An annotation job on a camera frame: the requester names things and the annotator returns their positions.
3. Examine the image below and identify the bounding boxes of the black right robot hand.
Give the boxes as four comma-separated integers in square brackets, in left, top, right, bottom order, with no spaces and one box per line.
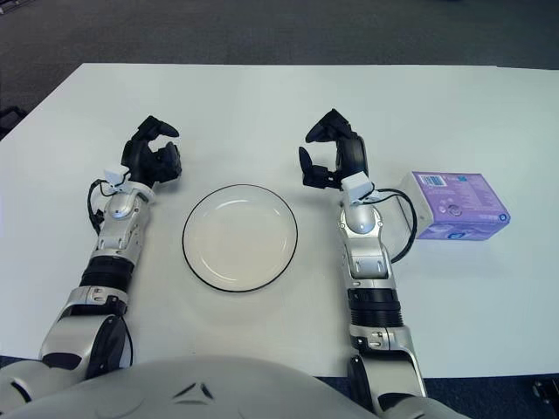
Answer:
[298,108,369,192]

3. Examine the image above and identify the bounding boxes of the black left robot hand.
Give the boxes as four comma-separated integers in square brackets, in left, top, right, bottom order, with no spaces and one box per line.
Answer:
[120,115,183,193]

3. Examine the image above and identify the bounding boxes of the purple tissue paper pack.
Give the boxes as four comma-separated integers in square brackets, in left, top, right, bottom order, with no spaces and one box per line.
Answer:
[399,170,511,242]

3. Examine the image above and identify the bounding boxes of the white plate with black rim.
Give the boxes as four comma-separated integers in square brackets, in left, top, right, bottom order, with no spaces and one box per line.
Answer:
[182,183,300,292]

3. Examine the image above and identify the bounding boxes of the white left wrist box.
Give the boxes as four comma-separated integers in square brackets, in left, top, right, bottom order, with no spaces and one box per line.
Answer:
[103,168,126,193]

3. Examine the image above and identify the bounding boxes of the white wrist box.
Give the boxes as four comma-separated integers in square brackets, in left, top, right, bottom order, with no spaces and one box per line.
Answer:
[103,168,126,193]
[342,171,375,204]

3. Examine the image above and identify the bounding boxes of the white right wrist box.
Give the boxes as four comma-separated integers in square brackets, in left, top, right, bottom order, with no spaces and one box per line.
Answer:
[342,171,375,204]

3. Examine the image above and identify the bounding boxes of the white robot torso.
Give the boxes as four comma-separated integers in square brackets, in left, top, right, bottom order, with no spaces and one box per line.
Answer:
[0,355,473,419]

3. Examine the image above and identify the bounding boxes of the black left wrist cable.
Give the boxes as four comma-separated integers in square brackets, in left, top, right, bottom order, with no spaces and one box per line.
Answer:
[86,178,132,228]

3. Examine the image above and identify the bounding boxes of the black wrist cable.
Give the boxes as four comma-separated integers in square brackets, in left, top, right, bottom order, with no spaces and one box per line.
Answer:
[86,178,132,228]
[370,188,418,263]

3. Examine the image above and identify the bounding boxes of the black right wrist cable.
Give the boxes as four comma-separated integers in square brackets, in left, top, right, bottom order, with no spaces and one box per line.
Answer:
[370,188,418,263]

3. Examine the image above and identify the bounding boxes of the thin black left elbow cable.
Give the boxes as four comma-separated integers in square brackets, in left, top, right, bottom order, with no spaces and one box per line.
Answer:
[124,316,135,367]

